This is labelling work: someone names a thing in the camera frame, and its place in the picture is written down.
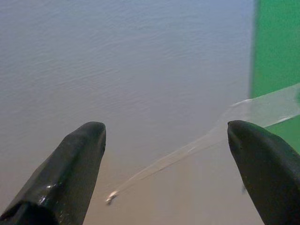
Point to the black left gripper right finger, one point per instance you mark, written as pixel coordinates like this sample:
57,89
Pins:
269,173

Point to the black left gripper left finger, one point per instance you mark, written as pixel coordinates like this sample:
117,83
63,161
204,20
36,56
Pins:
63,173

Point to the long clear tape strip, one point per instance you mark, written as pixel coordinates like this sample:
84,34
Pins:
269,109

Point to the green wall sheet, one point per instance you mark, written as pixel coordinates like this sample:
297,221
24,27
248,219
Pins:
276,47

